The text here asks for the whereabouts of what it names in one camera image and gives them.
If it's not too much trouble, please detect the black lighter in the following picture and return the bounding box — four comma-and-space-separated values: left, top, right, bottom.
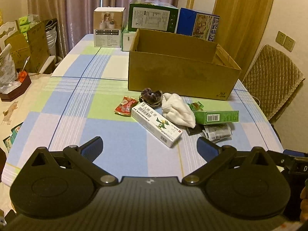
185, 124, 204, 136

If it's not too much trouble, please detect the green medicine box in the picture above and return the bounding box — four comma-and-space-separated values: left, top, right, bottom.
194, 110, 240, 125

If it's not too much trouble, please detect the green candy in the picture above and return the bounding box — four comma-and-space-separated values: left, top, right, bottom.
188, 101, 204, 112

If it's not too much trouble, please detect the red candy wrapper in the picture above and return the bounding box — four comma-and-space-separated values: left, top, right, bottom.
114, 96, 138, 117

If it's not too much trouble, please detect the white cloth sock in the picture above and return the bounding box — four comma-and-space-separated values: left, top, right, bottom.
161, 93, 196, 128

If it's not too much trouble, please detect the white medicine box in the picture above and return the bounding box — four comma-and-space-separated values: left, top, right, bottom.
131, 102, 183, 148

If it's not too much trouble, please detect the dark velvet scrunchie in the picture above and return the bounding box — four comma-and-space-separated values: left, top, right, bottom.
139, 88, 163, 107

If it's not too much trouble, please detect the person's right hand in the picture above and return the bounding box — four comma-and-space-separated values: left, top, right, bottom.
300, 187, 308, 222

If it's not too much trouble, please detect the quilted tan chair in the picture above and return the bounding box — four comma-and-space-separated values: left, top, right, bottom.
242, 44, 305, 123

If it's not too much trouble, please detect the dark wooden tray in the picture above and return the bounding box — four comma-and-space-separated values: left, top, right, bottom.
1, 75, 31, 102

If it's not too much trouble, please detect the large open cardboard box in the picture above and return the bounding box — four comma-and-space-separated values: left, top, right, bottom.
128, 29, 241, 101

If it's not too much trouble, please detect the white plastic bag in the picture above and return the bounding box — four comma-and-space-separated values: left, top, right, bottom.
0, 44, 17, 93

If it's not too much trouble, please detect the brown cardboard box on side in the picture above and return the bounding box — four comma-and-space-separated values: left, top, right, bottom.
5, 22, 50, 73

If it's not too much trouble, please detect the small white green box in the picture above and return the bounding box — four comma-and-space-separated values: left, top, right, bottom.
121, 25, 136, 52

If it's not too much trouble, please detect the blue milk carton box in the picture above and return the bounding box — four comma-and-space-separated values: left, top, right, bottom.
177, 8, 220, 42

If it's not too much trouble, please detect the white shopping bag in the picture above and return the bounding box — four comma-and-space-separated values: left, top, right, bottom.
45, 18, 57, 56

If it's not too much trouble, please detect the white product box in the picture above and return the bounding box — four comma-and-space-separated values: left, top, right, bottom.
93, 7, 125, 48

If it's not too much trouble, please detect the white chair back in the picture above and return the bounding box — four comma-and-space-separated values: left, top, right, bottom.
0, 20, 20, 51

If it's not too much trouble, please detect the wooden door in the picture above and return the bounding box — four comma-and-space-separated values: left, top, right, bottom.
213, 0, 274, 80

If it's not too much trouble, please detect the green carton box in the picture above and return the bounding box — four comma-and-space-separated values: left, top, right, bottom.
127, 0, 178, 33

